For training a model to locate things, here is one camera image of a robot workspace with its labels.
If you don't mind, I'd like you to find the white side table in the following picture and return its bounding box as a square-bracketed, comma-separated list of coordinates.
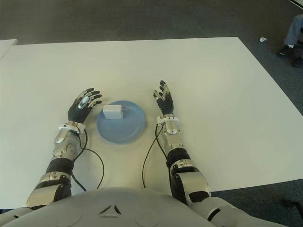
[0, 39, 18, 60]

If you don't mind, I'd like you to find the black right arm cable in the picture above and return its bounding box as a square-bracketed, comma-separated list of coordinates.
[141, 125, 171, 189]

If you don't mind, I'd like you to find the blue round plate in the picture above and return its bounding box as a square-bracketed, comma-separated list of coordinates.
[96, 100, 147, 144]

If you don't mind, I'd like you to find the white charger block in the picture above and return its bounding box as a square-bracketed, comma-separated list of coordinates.
[103, 105, 128, 120]

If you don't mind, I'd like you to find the grey robot torso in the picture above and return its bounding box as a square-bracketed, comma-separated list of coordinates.
[0, 186, 258, 227]

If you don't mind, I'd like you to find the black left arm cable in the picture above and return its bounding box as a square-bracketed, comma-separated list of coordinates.
[71, 130, 105, 192]

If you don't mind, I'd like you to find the grey trouser leg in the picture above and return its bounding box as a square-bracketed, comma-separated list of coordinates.
[283, 14, 303, 46]

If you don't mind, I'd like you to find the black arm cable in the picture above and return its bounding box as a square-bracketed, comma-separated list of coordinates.
[141, 125, 171, 189]
[71, 130, 105, 192]

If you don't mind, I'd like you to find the black shoe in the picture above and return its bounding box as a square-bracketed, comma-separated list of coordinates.
[277, 46, 295, 57]

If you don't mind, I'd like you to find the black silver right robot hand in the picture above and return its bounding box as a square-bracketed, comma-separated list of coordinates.
[152, 79, 175, 117]

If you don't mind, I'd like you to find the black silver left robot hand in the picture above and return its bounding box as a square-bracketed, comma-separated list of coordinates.
[67, 87, 103, 125]

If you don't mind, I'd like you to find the black chair base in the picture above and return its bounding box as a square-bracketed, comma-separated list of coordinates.
[283, 198, 303, 213]

